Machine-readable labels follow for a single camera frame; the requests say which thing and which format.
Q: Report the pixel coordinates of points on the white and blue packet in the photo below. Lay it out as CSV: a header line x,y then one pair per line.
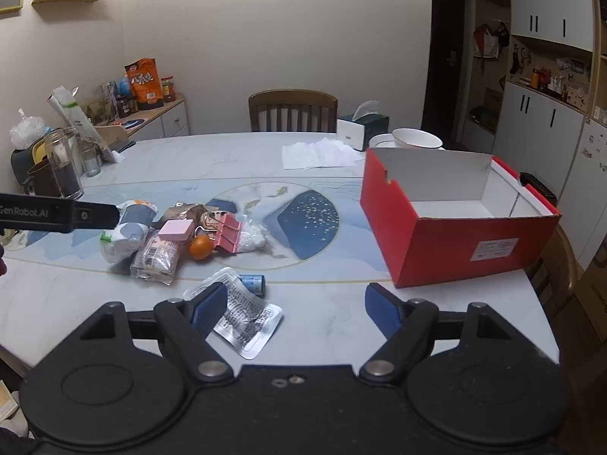
x,y
118,246

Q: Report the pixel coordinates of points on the clear purple-print snack packet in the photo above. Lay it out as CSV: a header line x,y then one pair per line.
x,y
154,258

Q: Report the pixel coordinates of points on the pink eraser block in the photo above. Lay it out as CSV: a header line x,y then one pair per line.
x,y
175,231

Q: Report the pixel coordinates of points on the silver foil packet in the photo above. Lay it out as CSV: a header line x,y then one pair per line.
x,y
251,322

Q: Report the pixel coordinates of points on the clear plastic bag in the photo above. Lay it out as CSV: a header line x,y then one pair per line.
x,y
26,130

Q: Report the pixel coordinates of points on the dark mug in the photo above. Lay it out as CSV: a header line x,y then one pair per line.
x,y
38,180

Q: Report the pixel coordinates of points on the wooden curved-back chair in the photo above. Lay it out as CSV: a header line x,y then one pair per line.
x,y
562,265

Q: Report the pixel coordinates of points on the orange snack bag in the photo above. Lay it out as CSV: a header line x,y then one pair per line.
x,y
144,85

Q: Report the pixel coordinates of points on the dark door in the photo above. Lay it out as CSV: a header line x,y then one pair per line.
x,y
443,57

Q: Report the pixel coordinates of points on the white upper cabinets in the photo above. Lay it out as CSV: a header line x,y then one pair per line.
x,y
545,4

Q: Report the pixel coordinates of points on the wooden slat-back chair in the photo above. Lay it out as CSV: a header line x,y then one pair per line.
x,y
291,104

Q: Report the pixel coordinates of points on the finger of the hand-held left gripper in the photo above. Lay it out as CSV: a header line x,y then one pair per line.
x,y
97,217

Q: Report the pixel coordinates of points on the white patterned marble desktop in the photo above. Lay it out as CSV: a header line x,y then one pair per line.
x,y
308,313

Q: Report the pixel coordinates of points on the clear bag of white bits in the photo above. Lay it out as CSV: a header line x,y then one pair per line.
x,y
251,239

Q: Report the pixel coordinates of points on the mandarin orange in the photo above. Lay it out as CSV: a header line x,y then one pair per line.
x,y
200,248

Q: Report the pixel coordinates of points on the white bowl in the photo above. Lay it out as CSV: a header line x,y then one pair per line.
x,y
417,138

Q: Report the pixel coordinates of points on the white side cabinet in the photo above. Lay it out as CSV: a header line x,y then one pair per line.
x,y
170,121

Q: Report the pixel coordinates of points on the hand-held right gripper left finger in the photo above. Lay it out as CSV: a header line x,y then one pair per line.
x,y
211,308

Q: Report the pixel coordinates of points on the white cabinet with stickers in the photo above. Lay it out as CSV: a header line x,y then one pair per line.
x,y
588,175

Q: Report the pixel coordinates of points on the red cardboard shoe box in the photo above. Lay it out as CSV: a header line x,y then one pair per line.
x,y
427,256

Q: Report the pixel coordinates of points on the green and white tissue box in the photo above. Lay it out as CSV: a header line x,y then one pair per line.
x,y
365,128

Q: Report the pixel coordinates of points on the black slatted rack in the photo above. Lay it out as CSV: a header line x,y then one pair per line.
x,y
538,187

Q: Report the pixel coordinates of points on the white gold-rimmed plate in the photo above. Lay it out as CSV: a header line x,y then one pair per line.
x,y
379,142

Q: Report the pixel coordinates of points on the glass jar with dark contents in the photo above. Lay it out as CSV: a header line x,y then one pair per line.
x,y
64,170

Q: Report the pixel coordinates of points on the pink binder clip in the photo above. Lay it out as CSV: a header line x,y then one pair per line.
x,y
227,234

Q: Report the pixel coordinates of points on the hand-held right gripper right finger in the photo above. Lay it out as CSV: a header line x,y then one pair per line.
x,y
381,310

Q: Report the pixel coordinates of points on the small blue cylinder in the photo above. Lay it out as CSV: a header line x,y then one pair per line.
x,y
251,284

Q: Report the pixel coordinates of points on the cartoon face toy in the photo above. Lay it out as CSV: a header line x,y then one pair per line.
x,y
211,220

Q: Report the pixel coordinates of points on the hanging red and white bag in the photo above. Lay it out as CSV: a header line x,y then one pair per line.
x,y
488,42

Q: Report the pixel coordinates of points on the white paper napkin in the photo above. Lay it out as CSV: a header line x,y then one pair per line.
x,y
317,154

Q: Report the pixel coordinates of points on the small drinking glass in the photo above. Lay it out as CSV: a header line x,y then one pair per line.
x,y
91,163

